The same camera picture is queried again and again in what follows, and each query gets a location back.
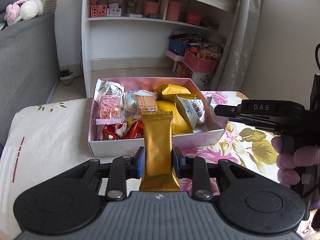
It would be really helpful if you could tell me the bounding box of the small red basket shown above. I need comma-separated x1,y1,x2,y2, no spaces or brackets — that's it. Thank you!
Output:
185,12,203,26

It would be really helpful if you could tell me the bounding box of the pink perforated basket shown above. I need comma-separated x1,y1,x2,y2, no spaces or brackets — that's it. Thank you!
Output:
90,4,108,18

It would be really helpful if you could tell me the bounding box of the grey sofa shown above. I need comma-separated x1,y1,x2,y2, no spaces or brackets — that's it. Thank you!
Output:
0,11,59,146

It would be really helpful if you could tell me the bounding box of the pale translucent snack packet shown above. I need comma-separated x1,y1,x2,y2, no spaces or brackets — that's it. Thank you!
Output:
123,90,140,117

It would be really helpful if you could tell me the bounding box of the patterned sheer curtain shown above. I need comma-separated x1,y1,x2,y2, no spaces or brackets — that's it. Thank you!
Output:
211,0,266,92

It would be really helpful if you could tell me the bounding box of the person's right hand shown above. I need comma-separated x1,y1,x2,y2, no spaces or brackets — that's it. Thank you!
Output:
271,135,320,188

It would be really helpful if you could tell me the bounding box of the white labelled box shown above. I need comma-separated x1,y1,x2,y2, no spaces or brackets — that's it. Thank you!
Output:
107,7,123,17

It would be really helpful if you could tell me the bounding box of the pink cardboard box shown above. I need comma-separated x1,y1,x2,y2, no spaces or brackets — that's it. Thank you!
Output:
88,77,228,159

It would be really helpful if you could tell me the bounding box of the yellow packet white label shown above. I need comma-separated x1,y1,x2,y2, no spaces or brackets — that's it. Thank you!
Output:
154,84,198,103

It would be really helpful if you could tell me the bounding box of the pink pot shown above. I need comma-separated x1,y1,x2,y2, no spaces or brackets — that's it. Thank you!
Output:
166,0,182,22

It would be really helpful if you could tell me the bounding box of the red snack packet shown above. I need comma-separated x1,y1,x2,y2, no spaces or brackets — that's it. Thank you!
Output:
97,122,128,141
122,119,146,140

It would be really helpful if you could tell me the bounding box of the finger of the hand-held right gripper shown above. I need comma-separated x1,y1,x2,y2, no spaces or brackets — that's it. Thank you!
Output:
228,117,278,133
214,100,306,118

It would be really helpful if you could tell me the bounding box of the gold snack packet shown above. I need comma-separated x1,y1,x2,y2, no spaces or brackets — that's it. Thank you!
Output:
139,112,181,192

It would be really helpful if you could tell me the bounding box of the pink rice cracker packet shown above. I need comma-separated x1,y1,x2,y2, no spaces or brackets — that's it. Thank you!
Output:
91,95,127,126

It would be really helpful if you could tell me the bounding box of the pink white plush toy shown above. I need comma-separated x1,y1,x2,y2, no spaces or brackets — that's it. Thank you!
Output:
4,0,45,26

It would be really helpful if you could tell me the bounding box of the white nut snack packet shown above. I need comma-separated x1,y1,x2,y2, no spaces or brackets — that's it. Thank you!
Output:
94,79,125,106
175,95,208,134

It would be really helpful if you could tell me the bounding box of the white shelf unit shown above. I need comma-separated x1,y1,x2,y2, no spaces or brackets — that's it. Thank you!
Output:
81,0,239,98

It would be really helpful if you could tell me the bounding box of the blue storage box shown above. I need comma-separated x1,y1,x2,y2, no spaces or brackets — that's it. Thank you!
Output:
169,37,191,56

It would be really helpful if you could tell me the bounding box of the large pink basket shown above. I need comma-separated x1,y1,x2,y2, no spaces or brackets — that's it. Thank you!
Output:
184,49,221,73

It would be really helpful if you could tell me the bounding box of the black cable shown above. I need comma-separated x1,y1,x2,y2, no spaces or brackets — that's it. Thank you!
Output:
314,44,320,71

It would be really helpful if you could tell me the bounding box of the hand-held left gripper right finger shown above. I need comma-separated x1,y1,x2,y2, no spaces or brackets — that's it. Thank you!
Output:
172,146,245,201

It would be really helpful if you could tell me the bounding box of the printed white box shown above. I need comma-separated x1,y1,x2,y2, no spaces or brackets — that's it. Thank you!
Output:
174,61,213,89

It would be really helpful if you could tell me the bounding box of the salmon pot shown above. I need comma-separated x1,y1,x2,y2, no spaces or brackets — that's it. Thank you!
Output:
143,1,160,16

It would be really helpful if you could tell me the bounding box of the clear wafer biscuit packet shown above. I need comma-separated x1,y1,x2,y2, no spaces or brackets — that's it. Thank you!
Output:
134,92,159,113

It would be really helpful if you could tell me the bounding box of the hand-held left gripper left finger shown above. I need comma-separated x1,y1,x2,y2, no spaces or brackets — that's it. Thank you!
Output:
75,146,147,201

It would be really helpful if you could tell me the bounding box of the clear jar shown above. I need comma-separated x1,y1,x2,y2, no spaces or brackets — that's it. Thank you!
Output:
126,0,138,14

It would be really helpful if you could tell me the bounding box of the plain yellow snack packet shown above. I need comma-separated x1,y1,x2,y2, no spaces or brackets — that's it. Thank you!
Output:
156,100,194,135

